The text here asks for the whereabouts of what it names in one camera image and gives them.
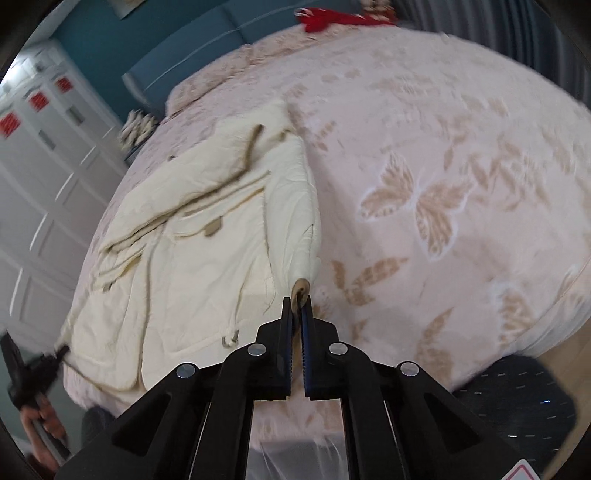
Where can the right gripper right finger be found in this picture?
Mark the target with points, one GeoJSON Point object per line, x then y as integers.
{"type": "Point", "coordinates": [308, 350]}

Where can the white wardrobe doors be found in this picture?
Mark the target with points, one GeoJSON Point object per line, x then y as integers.
{"type": "Point", "coordinates": [60, 166]}

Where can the pink floral bedspread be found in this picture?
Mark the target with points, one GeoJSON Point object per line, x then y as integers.
{"type": "Point", "coordinates": [454, 193]}

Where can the red garment on bed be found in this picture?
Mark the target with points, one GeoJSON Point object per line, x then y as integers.
{"type": "Point", "coordinates": [318, 19]}

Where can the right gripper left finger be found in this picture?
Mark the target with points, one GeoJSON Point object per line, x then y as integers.
{"type": "Point", "coordinates": [284, 348]}

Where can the pink floral pillow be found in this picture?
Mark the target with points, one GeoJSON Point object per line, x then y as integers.
{"type": "Point", "coordinates": [236, 63]}

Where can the cream quilted jacket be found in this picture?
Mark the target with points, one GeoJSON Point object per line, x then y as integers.
{"type": "Point", "coordinates": [198, 255]}

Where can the person's left hand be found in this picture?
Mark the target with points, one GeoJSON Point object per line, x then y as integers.
{"type": "Point", "coordinates": [43, 417]}

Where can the grey-blue curtain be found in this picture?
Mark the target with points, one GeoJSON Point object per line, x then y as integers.
{"type": "Point", "coordinates": [520, 30]}

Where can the teal upholstered headboard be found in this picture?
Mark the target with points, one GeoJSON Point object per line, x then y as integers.
{"type": "Point", "coordinates": [217, 32]}

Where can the stack of folded cloths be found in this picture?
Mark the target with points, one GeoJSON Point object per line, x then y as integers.
{"type": "Point", "coordinates": [138, 126]}

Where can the plush toy at bedside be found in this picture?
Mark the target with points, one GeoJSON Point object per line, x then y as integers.
{"type": "Point", "coordinates": [379, 9]}

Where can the dark dotted trousers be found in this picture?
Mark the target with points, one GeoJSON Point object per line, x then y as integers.
{"type": "Point", "coordinates": [523, 402]}

